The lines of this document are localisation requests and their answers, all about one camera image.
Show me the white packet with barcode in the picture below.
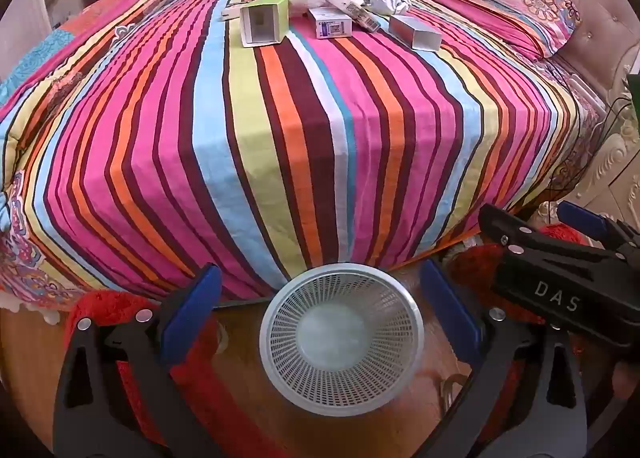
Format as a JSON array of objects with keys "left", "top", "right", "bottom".
[{"left": 341, "top": 0, "right": 383, "bottom": 32}]

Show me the pale green mesh waste basket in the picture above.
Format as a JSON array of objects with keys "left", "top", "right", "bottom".
[{"left": 259, "top": 263, "right": 426, "bottom": 416}]

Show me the cream ornate nightstand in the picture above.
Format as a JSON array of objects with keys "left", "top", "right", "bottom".
[{"left": 525, "top": 83, "right": 640, "bottom": 234}]

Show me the white box with purple label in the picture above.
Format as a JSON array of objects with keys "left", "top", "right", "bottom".
[{"left": 307, "top": 6, "right": 355, "bottom": 40}]

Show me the beige tufted headboard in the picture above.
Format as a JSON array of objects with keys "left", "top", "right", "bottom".
[{"left": 450, "top": 0, "right": 640, "bottom": 94}]

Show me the colourful striped bedspread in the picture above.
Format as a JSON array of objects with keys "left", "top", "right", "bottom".
[{"left": 0, "top": 0, "right": 601, "bottom": 311}]

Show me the green cardboard box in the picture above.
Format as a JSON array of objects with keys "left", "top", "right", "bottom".
[{"left": 240, "top": 0, "right": 291, "bottom": 48}]

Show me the red shaggy rug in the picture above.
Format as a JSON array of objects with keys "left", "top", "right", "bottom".
[
  {"left": 62, "top": 288, "right": 286, "bottom": 458},
  {"left": 445, "top": 223, "right": 598, "bottom": 458}
]

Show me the grey cardboard box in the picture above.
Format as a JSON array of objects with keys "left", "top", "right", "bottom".
[{"left": 389, "top": 14, "right": 443, "bottom": 52}]

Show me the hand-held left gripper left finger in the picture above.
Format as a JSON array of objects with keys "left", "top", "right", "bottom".
[{"left": 52, "top": 263, "right": 223, "bottom": 458}]

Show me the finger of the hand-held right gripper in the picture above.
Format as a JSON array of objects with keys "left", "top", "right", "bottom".
[
  {"left": 478, "top": 203, "right": 551, "bottom": 251},
  {"left": 557, "top": 201, "right": 640, "bottom": 259}
]

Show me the black cable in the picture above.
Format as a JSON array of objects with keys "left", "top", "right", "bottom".
[{"left": 600, "top": 96, "right": 638, "bottom": 140}]

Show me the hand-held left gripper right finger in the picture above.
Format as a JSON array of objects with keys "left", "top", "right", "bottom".
[{"left": 419, "top": 259, "right": 588, "bottom": 458}]

